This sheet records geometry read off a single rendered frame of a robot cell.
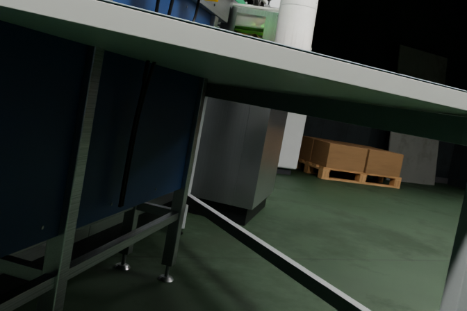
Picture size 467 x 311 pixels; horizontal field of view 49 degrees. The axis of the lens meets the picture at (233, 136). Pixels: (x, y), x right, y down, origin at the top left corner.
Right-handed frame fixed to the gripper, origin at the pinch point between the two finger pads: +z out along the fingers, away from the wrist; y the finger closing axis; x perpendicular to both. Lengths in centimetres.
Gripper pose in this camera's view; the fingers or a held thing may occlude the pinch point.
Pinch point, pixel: (256, 14)
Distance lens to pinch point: 201.0
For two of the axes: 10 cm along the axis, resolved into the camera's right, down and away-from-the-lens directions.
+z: -1.8, 9.8, 0.7
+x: 9.6, 1.9, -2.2
